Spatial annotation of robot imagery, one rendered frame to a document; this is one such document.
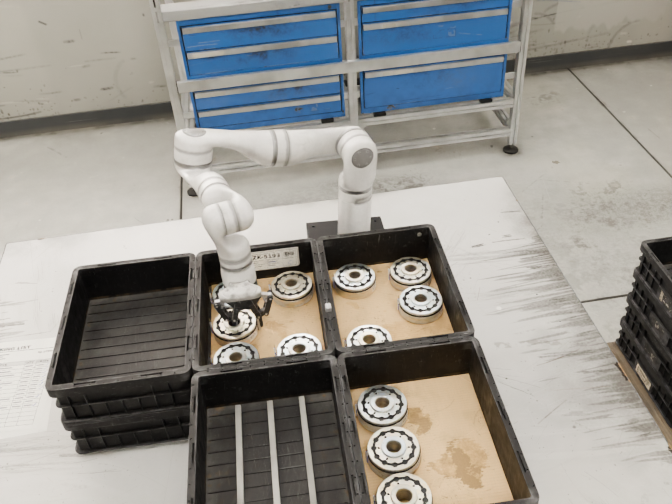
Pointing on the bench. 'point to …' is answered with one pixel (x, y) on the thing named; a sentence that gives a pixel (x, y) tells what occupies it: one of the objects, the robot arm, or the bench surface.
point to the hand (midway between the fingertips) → (248, 323)
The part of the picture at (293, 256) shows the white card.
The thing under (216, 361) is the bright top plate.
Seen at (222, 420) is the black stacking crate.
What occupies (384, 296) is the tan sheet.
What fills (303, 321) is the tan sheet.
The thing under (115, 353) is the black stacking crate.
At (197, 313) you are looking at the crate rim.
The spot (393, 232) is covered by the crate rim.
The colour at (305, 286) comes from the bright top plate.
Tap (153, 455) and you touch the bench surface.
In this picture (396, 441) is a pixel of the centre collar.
